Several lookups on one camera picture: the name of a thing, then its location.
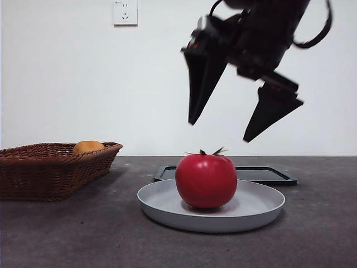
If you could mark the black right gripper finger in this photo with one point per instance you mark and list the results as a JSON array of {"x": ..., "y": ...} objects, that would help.
[
  {"x": 200, "y": 83},
  {"x": 269, "y": 114}
]

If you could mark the red tomato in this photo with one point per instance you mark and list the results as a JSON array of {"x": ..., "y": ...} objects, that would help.
[{"x": 206, "y": 181}]

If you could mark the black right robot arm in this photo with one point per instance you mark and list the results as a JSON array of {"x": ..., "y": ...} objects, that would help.
[{"x": 265, "y": 33}]

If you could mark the black rectangular tray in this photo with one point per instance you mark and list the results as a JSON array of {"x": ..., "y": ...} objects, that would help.
[{"x": 267, "y": 176}]

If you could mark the grey round plate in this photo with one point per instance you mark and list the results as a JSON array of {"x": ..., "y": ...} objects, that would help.
[{"x": 212, "y": 223}]

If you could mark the brown wicker basket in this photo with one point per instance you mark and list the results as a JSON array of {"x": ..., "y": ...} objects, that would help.
[{"x": 50, "y": 173}]

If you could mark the white wall socket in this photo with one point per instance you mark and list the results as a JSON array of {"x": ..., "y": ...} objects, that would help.
[{"x": 125, "y": 14}]

